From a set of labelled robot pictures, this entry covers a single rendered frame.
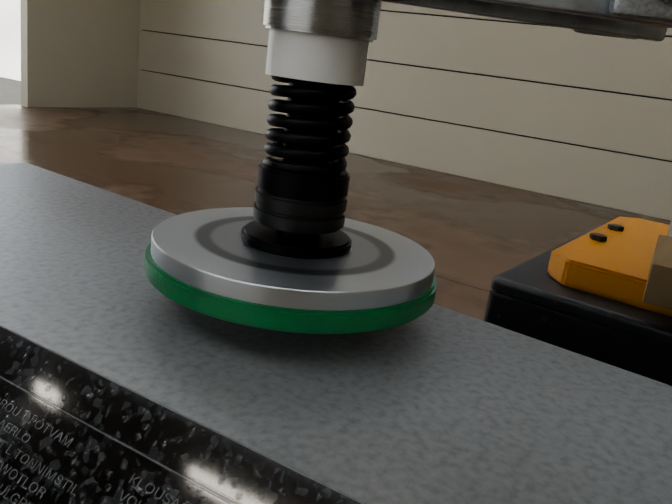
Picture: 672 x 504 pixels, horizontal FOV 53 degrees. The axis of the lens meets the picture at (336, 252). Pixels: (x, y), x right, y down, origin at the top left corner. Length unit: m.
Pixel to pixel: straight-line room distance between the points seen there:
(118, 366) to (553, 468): 0.26
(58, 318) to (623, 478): 0.37
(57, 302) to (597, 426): 0.38
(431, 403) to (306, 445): 0.10
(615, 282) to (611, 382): 0.50
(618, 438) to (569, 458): 0.05
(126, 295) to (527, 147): 6.25
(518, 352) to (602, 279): 0.50
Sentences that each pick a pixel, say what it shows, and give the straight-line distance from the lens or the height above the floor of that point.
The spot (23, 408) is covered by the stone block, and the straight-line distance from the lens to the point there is 0.45.
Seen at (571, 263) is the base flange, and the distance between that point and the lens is 1.02.
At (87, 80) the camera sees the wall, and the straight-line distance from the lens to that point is 9.04.
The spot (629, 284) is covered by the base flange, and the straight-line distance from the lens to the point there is 1.01.
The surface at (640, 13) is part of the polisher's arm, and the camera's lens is 0.40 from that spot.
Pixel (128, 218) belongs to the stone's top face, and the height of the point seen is 0.82.
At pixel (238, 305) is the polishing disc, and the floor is 0.87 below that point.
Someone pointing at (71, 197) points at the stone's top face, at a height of 0.82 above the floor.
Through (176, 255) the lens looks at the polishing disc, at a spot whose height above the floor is 0.88.
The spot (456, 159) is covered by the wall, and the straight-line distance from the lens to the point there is 6.92.
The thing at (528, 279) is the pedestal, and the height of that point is 0.74.
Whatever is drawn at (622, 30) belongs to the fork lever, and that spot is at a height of 1.06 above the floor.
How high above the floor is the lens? 1.02
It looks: 16 degrees down
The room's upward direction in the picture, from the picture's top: 7 degrees clockwise
